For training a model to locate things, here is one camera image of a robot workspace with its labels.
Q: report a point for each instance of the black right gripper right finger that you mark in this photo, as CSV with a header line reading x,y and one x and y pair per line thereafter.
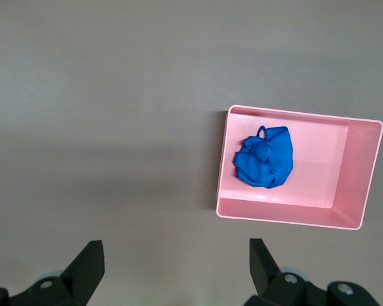
x,y
268,274

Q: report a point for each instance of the pink plastic box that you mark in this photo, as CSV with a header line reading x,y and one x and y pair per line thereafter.
x,y
316,159

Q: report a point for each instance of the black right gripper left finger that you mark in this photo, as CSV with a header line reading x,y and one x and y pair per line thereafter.
x,y
79,277

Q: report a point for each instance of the blue glove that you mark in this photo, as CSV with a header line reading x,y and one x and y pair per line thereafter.
x,y
274,159

